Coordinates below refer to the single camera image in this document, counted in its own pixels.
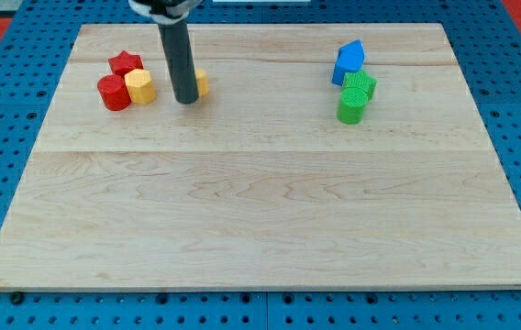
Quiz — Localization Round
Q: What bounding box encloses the yellow heart block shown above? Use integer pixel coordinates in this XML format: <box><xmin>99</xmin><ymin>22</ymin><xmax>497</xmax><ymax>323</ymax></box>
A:
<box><xmin>195</xmin><ymin>68</ymin><xmax>209</xmax><ymax>97</ymax></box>

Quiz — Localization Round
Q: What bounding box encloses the robot arm end white flange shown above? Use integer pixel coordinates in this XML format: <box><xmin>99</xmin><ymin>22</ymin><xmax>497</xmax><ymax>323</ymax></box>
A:
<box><xmin>128</xmin><ymin>0</ymin><xmax>203</xmax><ymax>25</ymax></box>

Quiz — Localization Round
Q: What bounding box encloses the green star block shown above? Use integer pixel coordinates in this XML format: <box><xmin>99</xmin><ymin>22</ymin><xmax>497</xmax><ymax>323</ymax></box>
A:
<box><xmin>342</xmin><ymin>71</ymin><xmax>377</xmax><ymax>100</ymax></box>

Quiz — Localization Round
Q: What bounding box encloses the red star block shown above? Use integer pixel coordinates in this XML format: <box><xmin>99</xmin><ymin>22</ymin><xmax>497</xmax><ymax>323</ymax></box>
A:
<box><xmin>107</xmin><ymin>50</ymin><xmax>143</xmax><ymax>77</ymax></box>

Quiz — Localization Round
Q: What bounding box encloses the light wooden board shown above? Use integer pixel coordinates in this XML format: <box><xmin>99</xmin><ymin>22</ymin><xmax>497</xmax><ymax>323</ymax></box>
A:
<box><xmin>0</xmin><ymin>23</ymin><xmax>521</xmax><ymax>292</ymax></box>

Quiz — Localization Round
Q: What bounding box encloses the green cylinder block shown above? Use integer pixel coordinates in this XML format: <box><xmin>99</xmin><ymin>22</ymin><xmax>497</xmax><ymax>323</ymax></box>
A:
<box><xmin>337</xmin><ymin>88</ymin><xmax>369</xmax><ymax>125</ymax></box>

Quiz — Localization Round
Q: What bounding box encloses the blue pentagon block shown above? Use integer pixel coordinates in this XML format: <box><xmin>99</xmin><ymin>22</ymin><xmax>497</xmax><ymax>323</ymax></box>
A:
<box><xmin>331</xmin><ymin>39</ymin><xmax>365</xmax><ymax>86</ymax></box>

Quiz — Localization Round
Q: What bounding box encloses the yellow hexagon block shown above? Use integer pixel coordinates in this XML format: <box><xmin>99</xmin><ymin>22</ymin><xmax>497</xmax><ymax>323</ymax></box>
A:
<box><xmin>124</xmin><ymin>69</ymin><xmax>157</xmax><ymax>105</ymax></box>

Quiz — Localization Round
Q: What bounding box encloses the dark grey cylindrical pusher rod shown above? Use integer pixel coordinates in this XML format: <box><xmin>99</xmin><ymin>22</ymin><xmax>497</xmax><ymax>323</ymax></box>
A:
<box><xmin>159</xmin><ymin>19</ymin><xmax>199</xmax><ymax>105</ymax></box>

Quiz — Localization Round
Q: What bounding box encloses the red cylinder block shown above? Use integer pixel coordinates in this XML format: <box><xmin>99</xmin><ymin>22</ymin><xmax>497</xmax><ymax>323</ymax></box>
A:
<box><xmin>97</xmin><ymin>74</ymin><xmax>131</xmax><ymax>111</ymax></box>

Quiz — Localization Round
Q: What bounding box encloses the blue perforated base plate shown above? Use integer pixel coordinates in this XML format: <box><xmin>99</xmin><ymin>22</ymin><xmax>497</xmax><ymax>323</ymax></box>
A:
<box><xmin>0</xmin><ymin>1</ymin><xmax>521</xmax><ymax>329</ymax></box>

